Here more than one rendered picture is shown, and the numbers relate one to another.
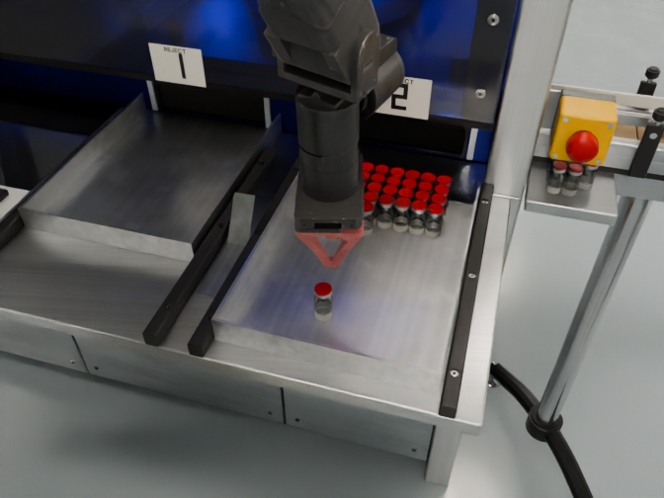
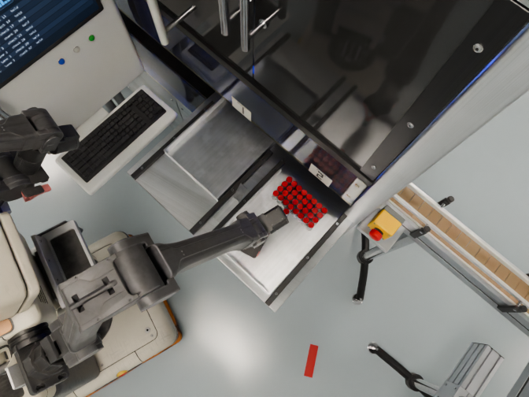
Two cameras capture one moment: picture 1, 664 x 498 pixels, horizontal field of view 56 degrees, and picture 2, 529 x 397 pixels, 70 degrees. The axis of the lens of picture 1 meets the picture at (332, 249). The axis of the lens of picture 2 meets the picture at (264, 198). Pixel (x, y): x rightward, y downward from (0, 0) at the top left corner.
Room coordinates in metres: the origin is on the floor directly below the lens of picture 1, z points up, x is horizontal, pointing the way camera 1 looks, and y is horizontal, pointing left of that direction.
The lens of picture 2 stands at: (0.33, -0.08, 2.14)
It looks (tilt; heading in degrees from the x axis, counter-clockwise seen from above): 74 degrees down; 19
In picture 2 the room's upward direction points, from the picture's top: 8 degrees clockwise
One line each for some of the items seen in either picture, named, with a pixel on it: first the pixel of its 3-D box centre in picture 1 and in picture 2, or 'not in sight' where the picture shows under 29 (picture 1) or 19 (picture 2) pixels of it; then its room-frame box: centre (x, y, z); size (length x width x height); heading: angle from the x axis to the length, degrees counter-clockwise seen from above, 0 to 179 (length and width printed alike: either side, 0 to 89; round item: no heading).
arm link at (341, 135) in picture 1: (331, 113); not in sight; (0.51, 0.00, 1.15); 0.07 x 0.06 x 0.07; 148
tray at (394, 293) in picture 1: (361, 255); (275, 229); (0.59, -0.04, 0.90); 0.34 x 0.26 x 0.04; 163
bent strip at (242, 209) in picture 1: (226, 243); (230, 203); (0.60, 0.14, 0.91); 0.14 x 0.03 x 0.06; 164
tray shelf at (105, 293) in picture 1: (252, 227); (246, 190); (0.68, 0.11, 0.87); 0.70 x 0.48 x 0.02; 74
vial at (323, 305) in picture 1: (323, 302); not in sight; (0.50, 0.01, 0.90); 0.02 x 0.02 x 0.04
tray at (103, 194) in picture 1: (164, 165); (224, 142); (0.79, 0.26, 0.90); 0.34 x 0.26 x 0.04; 164
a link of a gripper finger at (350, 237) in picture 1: (331, 226); not in sight; (0.50, 0.00, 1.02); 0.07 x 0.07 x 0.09; 88
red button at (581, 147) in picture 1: (582, 145); (376, 233); (0.70, -0.33, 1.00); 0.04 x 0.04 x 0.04; 74
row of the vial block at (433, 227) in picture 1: (377, 210); (292, 210); (0.68, -0.06, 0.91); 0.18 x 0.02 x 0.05; 73
